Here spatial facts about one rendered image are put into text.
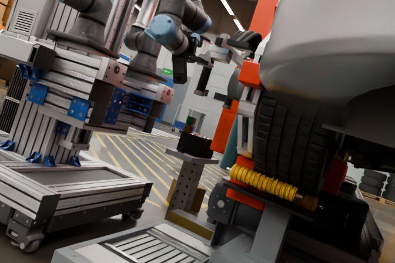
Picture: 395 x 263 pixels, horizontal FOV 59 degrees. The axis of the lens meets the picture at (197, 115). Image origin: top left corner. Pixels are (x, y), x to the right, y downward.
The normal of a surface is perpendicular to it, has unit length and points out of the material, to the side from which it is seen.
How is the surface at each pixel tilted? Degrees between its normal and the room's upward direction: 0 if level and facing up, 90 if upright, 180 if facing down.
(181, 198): 90
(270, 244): 90
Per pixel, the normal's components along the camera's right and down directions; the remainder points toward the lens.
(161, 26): -0.29, -0.15
